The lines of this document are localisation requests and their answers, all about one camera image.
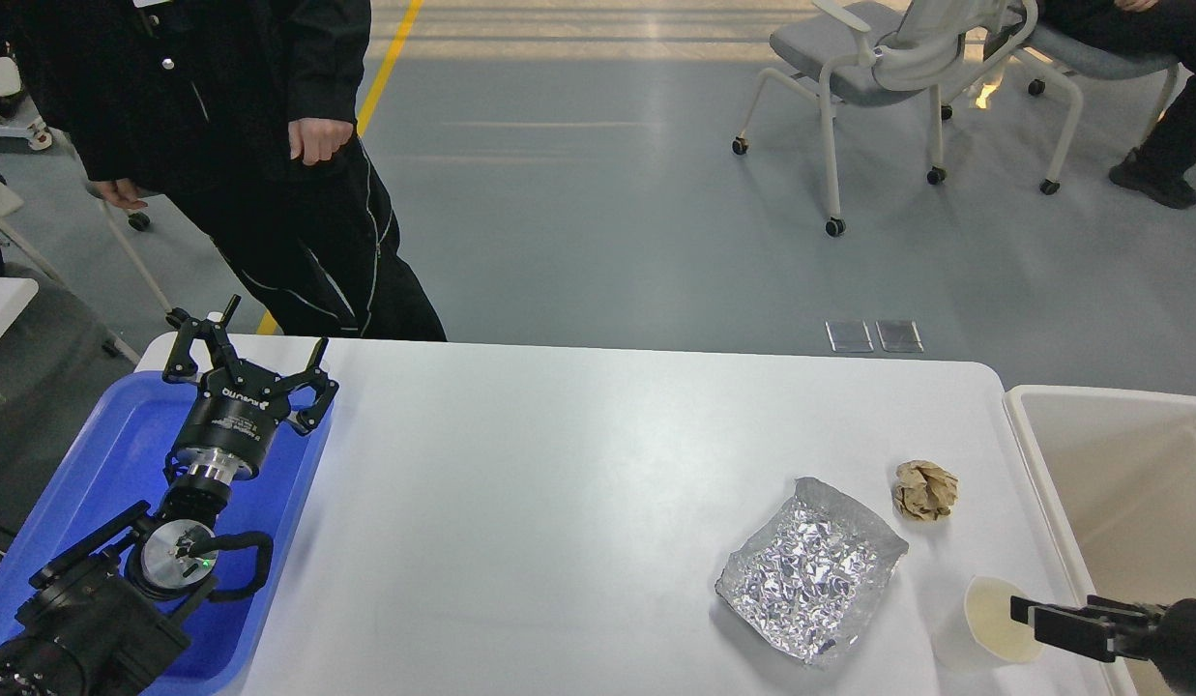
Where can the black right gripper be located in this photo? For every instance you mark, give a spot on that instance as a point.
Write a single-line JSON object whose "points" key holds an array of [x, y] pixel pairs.
{"points": [[1104, 630]]}

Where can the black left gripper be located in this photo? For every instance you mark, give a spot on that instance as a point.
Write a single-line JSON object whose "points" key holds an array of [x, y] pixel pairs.
{"points": [[232, 421]]}

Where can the white paper cup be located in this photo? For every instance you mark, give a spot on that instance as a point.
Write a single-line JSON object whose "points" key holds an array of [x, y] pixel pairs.
{"points": [[978, 633]]}

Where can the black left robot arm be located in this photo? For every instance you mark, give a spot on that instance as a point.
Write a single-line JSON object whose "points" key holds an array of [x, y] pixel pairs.
{"points": [[150, 563]]}

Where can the blue plastic tray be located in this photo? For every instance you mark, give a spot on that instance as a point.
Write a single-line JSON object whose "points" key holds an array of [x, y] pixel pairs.
{"points": [[116, 461]]}

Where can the white plastic bin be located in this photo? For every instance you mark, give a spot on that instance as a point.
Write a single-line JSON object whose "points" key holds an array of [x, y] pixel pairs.
{"points": [[1115, 472]]}

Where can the crumpled brown paper ball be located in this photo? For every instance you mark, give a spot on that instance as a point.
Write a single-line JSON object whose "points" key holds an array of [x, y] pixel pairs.
{"points": [[924, 491]]}

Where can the person in black clothes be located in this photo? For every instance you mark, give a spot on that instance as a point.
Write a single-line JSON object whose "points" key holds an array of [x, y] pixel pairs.
{"points": [[243, 115]]}

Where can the crumpled aluminium foil tray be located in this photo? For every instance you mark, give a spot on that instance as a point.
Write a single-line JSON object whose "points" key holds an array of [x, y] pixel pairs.
{"points": [[810, 580]]}

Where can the metal floor plate right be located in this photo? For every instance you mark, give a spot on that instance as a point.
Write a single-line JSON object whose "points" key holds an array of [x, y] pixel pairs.
{"points": [[900, 336]]}

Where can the metal floor plate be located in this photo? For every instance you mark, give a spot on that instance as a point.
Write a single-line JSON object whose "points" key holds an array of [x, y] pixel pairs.
{"points": [[849, 337], [900, 336]]}

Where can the white equipment top left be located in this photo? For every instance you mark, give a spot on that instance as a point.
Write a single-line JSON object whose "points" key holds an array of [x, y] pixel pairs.
{"points": [[19, 117]]}

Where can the metal floor plate left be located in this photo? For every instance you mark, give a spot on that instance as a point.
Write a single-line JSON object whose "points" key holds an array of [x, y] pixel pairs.
{"points": [[849, 337]]}

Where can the grey chair far right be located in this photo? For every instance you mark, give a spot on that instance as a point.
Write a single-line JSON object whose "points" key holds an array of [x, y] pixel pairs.
{"points": [[1060, 58]]}

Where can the grey white office chair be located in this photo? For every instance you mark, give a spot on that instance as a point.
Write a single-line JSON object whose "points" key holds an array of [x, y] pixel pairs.
{"points": [[867, 54]]}

